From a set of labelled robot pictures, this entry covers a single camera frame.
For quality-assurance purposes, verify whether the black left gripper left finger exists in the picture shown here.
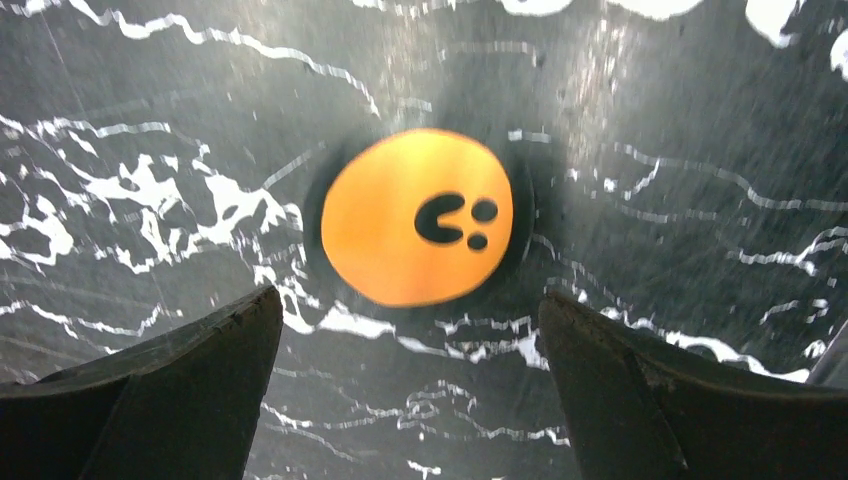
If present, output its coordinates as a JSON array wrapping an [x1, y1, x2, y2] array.
[[1, 287, 283, 479]]

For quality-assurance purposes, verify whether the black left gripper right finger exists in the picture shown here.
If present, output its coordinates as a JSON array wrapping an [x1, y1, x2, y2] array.
[[539, 292, 847, 479]]

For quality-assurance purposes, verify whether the orange coaster with black logo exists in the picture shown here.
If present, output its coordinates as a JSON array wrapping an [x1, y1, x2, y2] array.
[[318, 128, 516, 308]]

